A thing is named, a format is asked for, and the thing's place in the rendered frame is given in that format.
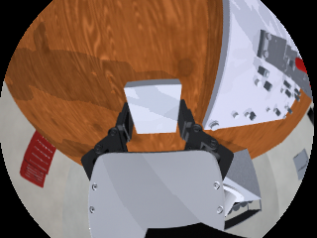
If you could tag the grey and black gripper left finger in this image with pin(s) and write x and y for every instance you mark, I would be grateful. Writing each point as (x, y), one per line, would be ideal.
(115, 141)

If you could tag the black toggle clamp with red handle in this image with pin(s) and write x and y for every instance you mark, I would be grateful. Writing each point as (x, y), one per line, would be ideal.
(277, 52)

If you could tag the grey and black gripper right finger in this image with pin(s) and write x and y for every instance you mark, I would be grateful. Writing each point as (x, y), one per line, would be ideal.
(195, 138)

